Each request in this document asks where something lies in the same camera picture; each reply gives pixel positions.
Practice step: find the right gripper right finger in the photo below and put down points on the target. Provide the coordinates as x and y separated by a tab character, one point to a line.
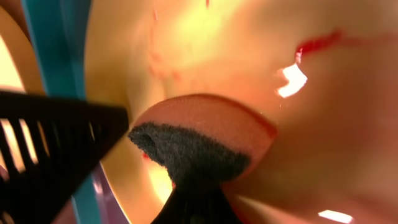
196	207

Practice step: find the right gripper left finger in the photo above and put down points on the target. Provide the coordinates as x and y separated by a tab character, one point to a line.
60	141

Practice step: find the pink sponge black scourer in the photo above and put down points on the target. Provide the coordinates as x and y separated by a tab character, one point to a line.
203	140

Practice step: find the yellow plate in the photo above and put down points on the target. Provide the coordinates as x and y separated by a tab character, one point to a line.
324	72

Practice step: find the teal plastic tray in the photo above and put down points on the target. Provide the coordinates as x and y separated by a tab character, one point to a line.
57	30

